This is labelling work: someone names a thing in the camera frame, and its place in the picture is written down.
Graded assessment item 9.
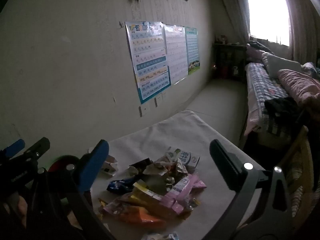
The bright window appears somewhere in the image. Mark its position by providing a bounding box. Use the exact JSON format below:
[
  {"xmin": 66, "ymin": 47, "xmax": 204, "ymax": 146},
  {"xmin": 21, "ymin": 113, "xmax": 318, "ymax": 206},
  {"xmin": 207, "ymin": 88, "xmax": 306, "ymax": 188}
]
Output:
[{"xmin": 244, "ymin": 0, "xmax": 292, "ymax": 47}]

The small yellow candy wrapper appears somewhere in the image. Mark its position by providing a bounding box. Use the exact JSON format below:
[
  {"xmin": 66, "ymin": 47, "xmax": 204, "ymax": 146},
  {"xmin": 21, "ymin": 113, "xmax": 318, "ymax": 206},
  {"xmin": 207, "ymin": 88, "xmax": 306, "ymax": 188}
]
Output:
[{"xmin": 185, "ymin": 197, "xmax": 201, "ymax": 209}]

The small white carton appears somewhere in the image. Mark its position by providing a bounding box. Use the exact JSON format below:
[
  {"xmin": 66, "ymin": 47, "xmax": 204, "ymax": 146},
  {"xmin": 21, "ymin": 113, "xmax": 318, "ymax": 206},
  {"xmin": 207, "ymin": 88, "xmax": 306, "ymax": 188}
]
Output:
[{"xmin": 100, "ymin": 155, "xmax": 118, "ymax": 177}]

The white paper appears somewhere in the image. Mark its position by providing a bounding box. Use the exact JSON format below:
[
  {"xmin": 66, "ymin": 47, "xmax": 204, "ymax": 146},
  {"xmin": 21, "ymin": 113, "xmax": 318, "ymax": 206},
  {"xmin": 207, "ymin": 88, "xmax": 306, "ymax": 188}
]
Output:
[{"xmin": 144, "ymin": 155, "xmax": 190, "ymax": 178}]

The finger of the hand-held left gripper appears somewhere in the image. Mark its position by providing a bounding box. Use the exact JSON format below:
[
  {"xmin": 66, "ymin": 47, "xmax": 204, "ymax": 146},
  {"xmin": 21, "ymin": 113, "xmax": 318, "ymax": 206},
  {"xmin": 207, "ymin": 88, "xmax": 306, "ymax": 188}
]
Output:
[
  {"xmin": 14, "ymin": 137, "xmax": 50, "ymax": 166},
  {"xmin": 0, "ymin": 139, "xmax": 26, "ymax": 161}
]

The grey curtain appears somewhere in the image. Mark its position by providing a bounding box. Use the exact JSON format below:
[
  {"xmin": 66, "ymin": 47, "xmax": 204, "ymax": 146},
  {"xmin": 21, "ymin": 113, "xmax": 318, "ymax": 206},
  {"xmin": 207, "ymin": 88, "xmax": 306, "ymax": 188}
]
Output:
[
  {"xmin": 215, "ymin": 0, "xmax": 250, "ymax": 43},
  {"xmin": 285, "ymin": 0, "xmax": 320, "ymax": 66}
]

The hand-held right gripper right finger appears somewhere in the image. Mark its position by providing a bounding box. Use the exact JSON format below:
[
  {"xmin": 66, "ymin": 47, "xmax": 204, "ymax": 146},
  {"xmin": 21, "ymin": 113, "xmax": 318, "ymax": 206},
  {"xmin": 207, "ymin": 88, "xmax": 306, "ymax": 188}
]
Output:
[{"xmin": 202, "ymin": 139, "xmax": 298, "ymax": 240}]

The bed with plaid sheet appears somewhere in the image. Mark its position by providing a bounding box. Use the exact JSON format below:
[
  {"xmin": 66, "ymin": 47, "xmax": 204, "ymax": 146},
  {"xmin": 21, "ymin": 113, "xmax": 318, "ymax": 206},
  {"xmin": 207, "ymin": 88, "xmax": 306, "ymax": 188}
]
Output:
[{"xmin": 243, "ymin": 60, "xmax": 320, "ymax": 151}]

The dark wooden cabinet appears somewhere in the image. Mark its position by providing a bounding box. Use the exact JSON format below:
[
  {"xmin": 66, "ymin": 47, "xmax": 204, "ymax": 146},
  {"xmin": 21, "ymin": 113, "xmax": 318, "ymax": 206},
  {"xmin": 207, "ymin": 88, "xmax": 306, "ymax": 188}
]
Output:
[{"xmin": 212, "ymin": 42, "xmax": 248, "ymax": 80}]

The dark blue snack wrapper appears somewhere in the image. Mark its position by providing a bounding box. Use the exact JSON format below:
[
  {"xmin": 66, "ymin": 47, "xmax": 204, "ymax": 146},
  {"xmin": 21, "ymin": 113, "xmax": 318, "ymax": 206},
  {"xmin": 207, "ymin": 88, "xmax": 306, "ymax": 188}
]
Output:
[{"xmin": 107, "ymin": 177, "xmax": 137, "ymax": 194}]

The wooden chair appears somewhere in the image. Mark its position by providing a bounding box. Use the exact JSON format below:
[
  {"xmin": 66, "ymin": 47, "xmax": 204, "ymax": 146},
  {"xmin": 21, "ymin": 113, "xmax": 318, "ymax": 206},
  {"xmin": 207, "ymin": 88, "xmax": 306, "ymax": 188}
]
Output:
[{"xmin": 281, "ymin": 125, "xmax": 320, "ymax": 233}]

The yellow snack wrapper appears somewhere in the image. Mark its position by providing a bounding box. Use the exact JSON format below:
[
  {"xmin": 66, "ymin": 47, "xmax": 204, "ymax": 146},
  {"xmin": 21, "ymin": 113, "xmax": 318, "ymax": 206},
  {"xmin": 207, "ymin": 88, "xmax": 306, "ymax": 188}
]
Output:
[{"xmin": 131, "ymin": 182, "xmax": 175, "ymax": 213}]

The clear pink wrapper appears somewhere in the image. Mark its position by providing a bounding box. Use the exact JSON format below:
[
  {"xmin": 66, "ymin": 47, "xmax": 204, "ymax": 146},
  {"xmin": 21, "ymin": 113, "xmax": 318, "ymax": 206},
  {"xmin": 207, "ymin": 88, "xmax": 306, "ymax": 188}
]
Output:
[{"xmin": 103, "ymin": 197, "xmax": 136, "ymax": 216}]

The white chart wall poster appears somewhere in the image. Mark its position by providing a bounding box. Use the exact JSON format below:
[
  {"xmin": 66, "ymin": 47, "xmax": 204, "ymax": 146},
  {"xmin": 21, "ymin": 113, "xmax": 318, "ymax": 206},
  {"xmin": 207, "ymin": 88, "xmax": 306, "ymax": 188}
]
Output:
[{"xmin": 164, "ymin": 24, "xmax": 189, "ymax": 85}]

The dark brown wrapper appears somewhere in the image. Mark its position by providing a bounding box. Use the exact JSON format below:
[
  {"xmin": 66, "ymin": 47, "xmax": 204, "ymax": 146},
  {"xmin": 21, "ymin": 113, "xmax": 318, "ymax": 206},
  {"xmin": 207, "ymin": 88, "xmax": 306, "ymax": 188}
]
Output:
[{"xmin": 129, "ymin": 158, "xmax": 153, "ymax": 173}]

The white and blue milk carton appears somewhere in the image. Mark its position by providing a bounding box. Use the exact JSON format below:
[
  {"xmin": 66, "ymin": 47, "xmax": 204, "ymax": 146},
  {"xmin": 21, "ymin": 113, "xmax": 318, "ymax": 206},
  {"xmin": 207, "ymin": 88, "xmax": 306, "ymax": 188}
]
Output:
[{"xmin": 166, "ymin": 147, "xmax": 201, "ymax": 174}]

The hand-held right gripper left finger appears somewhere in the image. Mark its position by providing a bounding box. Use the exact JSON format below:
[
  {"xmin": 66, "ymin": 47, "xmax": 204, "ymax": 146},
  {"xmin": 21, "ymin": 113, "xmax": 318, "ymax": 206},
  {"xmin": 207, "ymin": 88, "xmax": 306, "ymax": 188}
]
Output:
[{"xmin": 26, "ymin": 139, "xmax": 118, "ymax": 240}]

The black cloth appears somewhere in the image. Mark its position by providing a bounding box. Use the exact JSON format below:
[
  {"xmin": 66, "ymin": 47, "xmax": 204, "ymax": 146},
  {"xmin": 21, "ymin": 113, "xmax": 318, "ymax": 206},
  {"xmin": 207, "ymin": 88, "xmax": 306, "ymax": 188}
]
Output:
[{"xmin": 264, "ymin": 97, "xmax": 306, "ymax": 131}]

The green chart wall poster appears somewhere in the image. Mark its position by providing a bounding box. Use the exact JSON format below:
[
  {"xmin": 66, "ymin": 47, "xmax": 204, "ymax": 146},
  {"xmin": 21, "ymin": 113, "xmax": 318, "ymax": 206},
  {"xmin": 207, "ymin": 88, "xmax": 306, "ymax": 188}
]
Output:
[{"xmin": 184, "ymin": 26, "xmax": 201, "ymax": 76}]

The pink blanket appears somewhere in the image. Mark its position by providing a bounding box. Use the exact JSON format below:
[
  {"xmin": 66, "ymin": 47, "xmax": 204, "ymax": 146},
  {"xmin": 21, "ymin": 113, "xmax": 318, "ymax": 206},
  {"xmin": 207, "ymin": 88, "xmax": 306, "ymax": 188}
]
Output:
[{"xmin": 277, "ymin": 69, "xmax": 320, "ymax": 108}]

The grey pillow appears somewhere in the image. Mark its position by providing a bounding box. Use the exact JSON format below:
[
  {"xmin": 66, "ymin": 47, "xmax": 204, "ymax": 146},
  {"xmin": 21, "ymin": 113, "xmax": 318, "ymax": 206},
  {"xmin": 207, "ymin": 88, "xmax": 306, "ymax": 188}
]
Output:
[{"xmin": 262, "ymin": 54, "xmax": 303, "ymax": 78}]

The pile of clothes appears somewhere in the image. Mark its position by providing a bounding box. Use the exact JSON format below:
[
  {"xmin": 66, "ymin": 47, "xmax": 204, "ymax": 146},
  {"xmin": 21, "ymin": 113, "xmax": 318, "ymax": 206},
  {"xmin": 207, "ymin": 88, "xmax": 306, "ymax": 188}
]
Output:
[{"xmin": 246, "ymin": 40, "xmax": 275, "ymax": 61}]

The pale blue packet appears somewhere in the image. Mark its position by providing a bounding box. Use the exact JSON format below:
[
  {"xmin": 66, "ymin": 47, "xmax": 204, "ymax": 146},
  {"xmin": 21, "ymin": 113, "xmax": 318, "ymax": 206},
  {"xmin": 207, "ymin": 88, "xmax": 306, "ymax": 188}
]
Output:
[{"xmin": 147, "ymin": 231, "xmax": 179, "ymax": 240}]

